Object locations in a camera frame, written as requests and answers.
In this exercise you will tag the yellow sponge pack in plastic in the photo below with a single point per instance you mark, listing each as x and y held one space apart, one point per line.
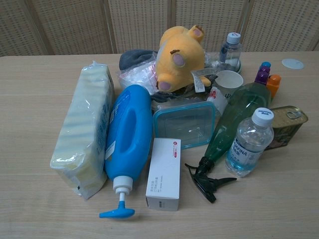
82 119

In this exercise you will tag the clear container with teal lid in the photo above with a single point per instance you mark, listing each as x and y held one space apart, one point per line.
185 127

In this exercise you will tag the blue pump detergent bottle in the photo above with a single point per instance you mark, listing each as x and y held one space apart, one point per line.
128 132

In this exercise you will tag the clear zip bags stack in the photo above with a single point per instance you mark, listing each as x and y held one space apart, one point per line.
138 76

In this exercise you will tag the white cardboard box red logo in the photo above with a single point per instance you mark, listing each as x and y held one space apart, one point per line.
165 171

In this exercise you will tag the small white tube red print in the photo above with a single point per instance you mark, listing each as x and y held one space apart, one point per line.
216 97

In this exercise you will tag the grey knit beanie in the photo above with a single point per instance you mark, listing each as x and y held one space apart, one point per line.
135 59

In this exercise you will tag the yellow plush toy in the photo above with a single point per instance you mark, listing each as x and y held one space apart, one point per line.
179 57

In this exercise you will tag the black item in clear bag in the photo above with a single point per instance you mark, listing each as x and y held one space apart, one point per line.
214 65

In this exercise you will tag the green spray bottle black trigger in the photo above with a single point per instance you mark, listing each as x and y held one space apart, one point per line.
236 114

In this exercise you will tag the white paper cup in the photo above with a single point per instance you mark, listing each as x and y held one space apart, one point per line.
228 81

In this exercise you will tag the Aquafina water bottle with label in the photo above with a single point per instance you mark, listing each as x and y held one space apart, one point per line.
250 144

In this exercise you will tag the wooden folding screen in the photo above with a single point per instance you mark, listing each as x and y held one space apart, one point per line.
159 25

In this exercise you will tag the clear water bottle without label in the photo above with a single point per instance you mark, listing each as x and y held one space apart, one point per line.
232 53

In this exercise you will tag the purple cap bottle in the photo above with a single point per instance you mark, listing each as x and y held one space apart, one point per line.
263 74

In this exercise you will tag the orange cap bottle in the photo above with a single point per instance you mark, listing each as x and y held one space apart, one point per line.
274 84

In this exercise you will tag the rectangular tin can pull tab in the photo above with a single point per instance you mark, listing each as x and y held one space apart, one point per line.
286 129

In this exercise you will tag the white round table grommet cover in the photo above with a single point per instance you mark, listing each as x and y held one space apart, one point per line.
293 63

